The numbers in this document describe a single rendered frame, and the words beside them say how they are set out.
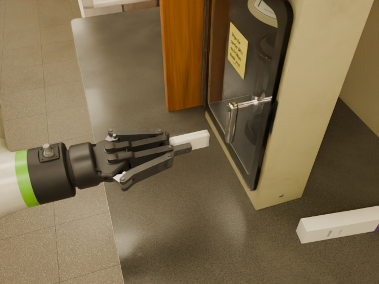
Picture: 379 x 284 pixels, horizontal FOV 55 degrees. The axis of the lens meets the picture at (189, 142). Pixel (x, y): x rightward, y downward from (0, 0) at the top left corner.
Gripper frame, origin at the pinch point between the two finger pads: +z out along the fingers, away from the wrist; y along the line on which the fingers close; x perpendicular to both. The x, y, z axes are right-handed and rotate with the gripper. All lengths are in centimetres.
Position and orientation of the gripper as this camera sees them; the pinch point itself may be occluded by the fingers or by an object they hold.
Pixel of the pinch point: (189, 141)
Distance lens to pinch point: 64.4
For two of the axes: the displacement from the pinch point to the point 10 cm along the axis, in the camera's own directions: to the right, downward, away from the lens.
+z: 9.5, -2.1, 2.2
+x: -0.1, 6.9, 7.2
